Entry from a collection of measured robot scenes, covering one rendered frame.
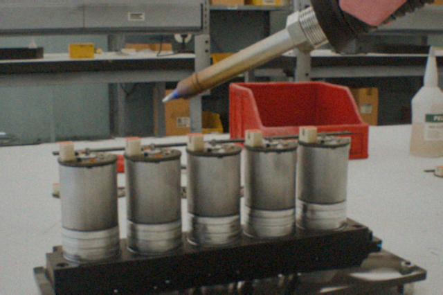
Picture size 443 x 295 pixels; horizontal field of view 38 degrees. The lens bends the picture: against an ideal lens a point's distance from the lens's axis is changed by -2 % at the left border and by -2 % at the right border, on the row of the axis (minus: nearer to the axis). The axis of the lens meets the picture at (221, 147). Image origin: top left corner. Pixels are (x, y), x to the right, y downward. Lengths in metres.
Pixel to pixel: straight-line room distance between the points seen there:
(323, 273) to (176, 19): 2.32
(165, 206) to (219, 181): 0.03
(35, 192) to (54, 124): 4.19
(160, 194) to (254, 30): 4.70
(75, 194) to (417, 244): 0.19
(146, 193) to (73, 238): 0.03
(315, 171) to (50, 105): 4.37
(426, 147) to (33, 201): 0.35
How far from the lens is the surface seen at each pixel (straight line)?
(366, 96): 4.94
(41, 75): 2.57
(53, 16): 2.50
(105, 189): 0.27
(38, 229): 0.40
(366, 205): 0.45
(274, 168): 0.29
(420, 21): 3.07
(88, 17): 2.51
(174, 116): 4.37
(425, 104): 0.62
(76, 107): 4.67
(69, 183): 0.27
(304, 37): 0.24
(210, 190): 0.28
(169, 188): 0.28
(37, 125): 4.66
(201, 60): 2.64
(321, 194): 0.31
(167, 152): 0.28
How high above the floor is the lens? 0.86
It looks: 10 degrees down
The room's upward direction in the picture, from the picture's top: straight up
